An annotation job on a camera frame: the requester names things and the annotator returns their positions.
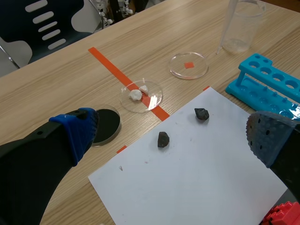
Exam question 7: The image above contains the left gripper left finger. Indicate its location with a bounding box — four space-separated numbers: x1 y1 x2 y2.
0 107 99 225

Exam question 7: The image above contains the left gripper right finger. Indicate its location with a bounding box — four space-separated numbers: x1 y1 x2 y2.
245 111 300 203

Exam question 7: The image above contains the clear plastic beaker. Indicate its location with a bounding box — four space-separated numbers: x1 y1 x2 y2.
221 0 267 53

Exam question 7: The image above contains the turquoise rack with round holes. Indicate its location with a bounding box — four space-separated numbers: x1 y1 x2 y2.
225 53 300 120

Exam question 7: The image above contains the small dark stone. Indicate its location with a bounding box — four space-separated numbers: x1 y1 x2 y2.
157 131 170 149
194 107 210 121

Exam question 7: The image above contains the toy brick block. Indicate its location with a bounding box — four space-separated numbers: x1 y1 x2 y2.
261 201 300 225

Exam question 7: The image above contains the glass dish with black powder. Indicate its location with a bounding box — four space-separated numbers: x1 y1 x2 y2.
90 105 122 147

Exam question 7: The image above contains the white sheet of paper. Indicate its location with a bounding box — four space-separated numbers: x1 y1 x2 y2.
88 86 288 225

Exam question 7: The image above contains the clear glass dish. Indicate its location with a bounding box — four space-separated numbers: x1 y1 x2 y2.
168 52 210 80
119 80 164 113

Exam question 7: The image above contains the dark blue chair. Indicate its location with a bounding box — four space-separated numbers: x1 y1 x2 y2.
0 0 105 69

